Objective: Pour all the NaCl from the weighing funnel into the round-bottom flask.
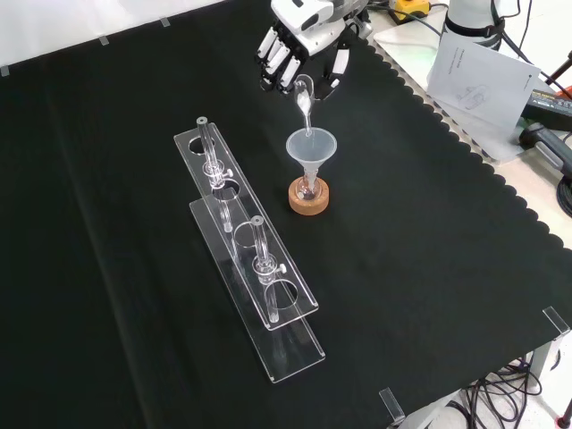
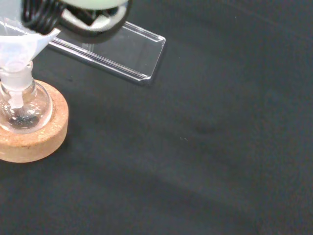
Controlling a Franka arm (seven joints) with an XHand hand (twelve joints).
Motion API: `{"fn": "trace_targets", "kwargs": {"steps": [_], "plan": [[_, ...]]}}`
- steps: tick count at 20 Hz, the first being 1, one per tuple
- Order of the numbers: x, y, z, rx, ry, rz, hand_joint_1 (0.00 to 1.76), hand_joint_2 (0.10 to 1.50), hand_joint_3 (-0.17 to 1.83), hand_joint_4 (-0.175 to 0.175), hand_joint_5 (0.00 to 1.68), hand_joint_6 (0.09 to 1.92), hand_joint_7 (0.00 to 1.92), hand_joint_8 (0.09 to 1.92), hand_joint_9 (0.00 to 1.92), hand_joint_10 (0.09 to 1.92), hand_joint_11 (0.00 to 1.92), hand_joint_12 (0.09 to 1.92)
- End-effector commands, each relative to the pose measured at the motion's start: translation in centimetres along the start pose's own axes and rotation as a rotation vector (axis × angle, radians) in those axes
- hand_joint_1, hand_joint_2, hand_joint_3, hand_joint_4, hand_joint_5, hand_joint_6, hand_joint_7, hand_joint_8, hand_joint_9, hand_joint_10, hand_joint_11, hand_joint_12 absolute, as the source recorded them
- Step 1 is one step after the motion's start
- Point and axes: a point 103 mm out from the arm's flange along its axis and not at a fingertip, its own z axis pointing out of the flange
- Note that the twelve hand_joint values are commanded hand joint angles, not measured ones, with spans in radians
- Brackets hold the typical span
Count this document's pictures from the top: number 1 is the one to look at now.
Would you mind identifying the small glass round-bottom flask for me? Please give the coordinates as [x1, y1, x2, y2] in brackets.
[298, 172, 324, 202]

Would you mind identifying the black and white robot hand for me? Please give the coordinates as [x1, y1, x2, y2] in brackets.
[254, 0, 374, 102]

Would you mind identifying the black cloth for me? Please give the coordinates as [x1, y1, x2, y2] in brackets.
[0, 0, 572, 429]

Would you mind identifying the cork ring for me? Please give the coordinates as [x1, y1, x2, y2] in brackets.
[288, 176, 332, 217]

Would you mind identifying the yellow stop button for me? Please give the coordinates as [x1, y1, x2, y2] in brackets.
[386, 0, 433, 24]

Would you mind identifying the clear glass weighing funnel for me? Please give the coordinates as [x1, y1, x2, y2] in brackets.
[291, 73, 316, 138]

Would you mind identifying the translucent plastic funnel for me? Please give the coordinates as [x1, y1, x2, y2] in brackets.
[285, 127, 338, 189]

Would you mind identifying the white paper booklet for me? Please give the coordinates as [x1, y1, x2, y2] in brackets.
[425, 30, 543, 136]

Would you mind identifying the black cable bundle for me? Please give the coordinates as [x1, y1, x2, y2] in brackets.
[444, 352, 549, 429]

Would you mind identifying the pale board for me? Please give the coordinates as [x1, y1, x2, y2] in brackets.
[372, 8, 538, 164]

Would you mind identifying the clear acrylic funnel stand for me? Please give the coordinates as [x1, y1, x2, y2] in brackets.
[172, 116, 327, 386]

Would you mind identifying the black handle device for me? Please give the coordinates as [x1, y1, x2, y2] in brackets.
[517, 121, 572, 181]

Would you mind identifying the black power adapter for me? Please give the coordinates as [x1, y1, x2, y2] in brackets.
[521, 88, 572, 131]

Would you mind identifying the black tripod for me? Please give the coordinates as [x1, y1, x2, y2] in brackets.
[541, 47, 572, 103]

